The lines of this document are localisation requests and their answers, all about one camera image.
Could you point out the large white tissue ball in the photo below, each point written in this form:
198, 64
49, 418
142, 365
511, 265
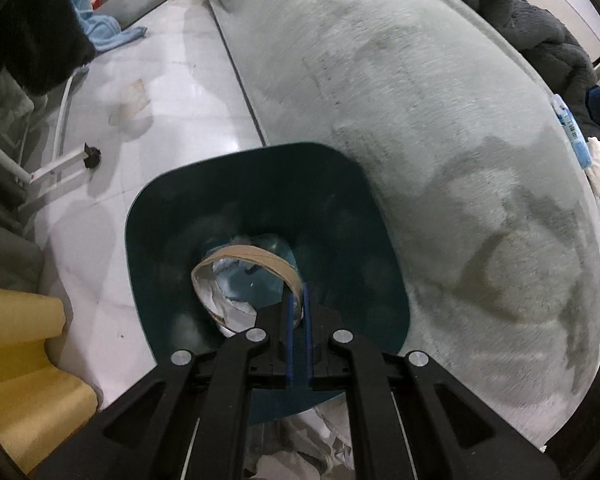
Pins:
230, 310

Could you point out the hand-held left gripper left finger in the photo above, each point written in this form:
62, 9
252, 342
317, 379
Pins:
291, 350

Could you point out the yellow foam block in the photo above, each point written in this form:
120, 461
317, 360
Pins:
25, 395

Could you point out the black fuzzy coat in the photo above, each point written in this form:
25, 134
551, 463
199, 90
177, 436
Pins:
30, 25

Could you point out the grey cushion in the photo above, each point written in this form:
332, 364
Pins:
140, 2

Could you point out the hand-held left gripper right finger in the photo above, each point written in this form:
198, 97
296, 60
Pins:
307, 350

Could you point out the blue plastic packet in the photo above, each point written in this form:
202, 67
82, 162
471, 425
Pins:
570, 127

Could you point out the light blue garment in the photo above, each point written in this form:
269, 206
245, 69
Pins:
105, 30

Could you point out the grey garment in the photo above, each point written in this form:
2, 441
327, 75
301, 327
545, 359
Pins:
2, 110

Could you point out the clear plastic wrapper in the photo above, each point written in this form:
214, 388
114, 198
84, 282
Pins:
272, 245

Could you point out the dark grey fluffy blanket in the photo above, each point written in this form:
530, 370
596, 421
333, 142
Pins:
545, 50

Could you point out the dark teal bin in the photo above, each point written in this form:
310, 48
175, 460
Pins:
280, 185

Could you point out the clear plastic scrap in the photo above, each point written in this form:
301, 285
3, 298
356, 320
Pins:
130, 100

